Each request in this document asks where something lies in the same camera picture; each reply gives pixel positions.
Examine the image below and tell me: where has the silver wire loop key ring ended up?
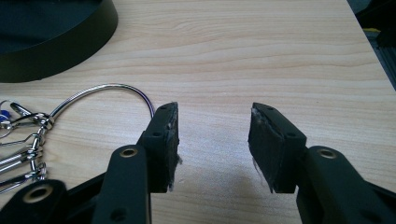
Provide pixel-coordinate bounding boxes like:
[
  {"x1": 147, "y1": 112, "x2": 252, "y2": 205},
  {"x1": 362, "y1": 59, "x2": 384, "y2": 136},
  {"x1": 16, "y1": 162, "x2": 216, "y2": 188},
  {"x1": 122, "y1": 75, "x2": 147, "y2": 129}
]
[{"x1": 46, "y1": 83, "x2": 156, "y2": 129}]

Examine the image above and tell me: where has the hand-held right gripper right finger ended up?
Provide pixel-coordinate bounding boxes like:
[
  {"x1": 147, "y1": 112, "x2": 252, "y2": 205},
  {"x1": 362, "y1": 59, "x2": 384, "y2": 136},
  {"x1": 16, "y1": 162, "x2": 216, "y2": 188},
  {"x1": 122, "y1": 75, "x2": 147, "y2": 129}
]
[{"x1": 247, "y1": 102, "x2": 308, "y2": 194}]

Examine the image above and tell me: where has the silver metal snap hook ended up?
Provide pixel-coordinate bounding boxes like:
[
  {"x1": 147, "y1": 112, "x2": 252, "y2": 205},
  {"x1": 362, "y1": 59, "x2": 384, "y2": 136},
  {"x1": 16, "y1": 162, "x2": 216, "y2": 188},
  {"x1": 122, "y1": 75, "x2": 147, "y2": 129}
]
[
  {"x1": 0, "y1": 132, "x2": 45, "y2": 175},
  {"x1": 0, "y1": 162, "x2": 49, "y2": 195},
  {"x1": 0, "y1": 100, "x2": 50, "y2": 133}
]

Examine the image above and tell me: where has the dark metal stand frame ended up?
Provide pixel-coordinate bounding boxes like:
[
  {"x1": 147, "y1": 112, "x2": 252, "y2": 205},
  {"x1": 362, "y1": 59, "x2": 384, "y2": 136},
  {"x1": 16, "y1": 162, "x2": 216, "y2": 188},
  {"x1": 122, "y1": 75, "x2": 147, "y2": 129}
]
[{"x1": 346, "y1": 0, "x2": 396, "y2": 91}]

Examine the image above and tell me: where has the black round base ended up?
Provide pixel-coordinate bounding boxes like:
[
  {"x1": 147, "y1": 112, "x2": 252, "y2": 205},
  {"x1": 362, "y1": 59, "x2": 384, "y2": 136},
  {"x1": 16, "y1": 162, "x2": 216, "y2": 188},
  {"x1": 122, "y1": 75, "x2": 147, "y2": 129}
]
[{"x1": 0, "y1": 0, "x2": 120, "y2": 84}]

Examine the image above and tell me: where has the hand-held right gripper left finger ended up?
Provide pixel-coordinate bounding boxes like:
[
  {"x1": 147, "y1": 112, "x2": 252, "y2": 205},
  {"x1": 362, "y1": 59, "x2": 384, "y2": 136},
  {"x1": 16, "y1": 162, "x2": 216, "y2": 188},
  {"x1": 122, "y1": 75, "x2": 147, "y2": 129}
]
[{"x1": 136, "y1": 101, "x2": 183, "y2": 194}]

